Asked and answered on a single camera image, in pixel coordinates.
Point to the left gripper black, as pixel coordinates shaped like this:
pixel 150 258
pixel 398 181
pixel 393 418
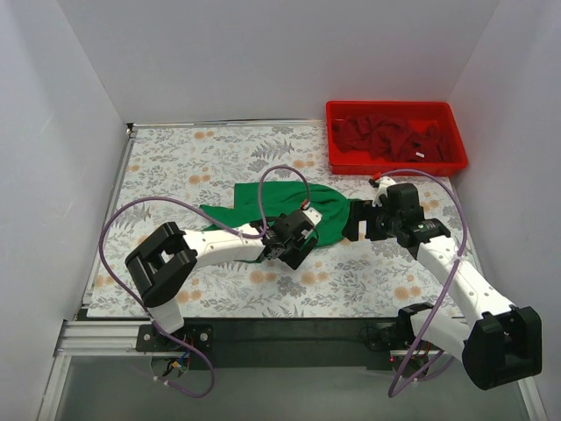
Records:
pixel 302 245

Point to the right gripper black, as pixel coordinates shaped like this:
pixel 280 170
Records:
pixel 365 222

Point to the green t shirt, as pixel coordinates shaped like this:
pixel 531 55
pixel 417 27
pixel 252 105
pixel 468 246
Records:
pixel 266 202

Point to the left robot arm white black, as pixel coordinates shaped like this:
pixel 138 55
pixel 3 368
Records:
pixel 163 262

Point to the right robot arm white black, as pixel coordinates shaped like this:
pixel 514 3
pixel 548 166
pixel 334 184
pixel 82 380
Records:
pixel 498 342

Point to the dark red t shirt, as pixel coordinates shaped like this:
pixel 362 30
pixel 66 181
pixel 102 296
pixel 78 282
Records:
pixel 391 139

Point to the red plastic bin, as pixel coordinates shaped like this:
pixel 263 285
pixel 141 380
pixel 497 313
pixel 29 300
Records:
pixel 419 114

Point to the black front crossbar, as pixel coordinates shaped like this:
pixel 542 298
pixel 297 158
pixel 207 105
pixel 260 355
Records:
pixel 298 356

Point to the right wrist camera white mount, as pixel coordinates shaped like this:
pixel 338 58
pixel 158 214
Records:
pixel 381 186

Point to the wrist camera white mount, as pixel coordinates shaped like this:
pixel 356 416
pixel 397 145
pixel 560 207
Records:
pixel 381 186
pixel 311 214

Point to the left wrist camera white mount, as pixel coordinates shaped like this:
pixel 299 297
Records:
pixel 311 214

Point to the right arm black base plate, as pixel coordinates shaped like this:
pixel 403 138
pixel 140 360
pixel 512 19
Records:
pixel 382 337

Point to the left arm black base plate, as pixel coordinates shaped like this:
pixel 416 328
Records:
pixel 175 337

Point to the aluminium frame rail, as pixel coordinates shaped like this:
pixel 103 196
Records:
pixel 119 336

